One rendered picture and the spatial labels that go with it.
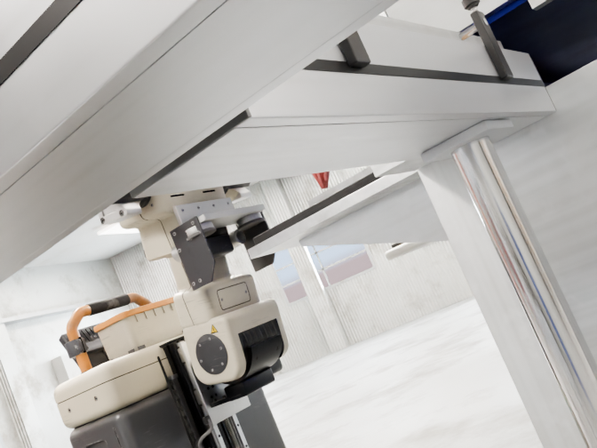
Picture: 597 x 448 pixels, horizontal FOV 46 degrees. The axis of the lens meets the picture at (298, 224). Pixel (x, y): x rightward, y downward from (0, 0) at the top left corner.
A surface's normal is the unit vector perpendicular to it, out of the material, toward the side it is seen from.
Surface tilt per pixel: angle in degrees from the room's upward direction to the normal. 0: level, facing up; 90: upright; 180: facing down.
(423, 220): 90
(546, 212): 90
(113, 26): 90
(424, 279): 90
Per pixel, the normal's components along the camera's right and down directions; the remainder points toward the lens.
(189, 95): 0.39, 0.91
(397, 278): -0.34, 0.02
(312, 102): 0.72, -0.39
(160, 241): -0.55, 0.12
